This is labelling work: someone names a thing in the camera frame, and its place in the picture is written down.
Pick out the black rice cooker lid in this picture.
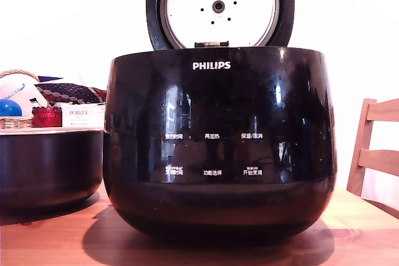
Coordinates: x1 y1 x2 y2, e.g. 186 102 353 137
145 0 296 51

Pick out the black Philips rice cooker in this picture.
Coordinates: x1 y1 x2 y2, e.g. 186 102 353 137
102 46 338 238

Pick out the white Porlex box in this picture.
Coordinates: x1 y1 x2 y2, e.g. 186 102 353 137
61 103 106 129

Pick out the dark dotted patterned cloth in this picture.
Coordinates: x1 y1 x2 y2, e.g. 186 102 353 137
35 82 107 107

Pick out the red glass jar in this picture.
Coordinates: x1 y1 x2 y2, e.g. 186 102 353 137
31 107 63 128

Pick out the black inner cooking pot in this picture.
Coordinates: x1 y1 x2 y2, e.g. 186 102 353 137
0 128 105 211

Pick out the wooden chair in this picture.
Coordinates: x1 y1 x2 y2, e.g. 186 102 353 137
346 98 399 219

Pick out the white rounded bag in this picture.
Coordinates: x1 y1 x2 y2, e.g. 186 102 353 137
0 74 48 112

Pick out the woven wicker basket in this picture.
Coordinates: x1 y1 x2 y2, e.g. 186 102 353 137
0 69 52 130

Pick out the blue ball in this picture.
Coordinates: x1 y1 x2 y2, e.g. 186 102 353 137
0 99 24 118

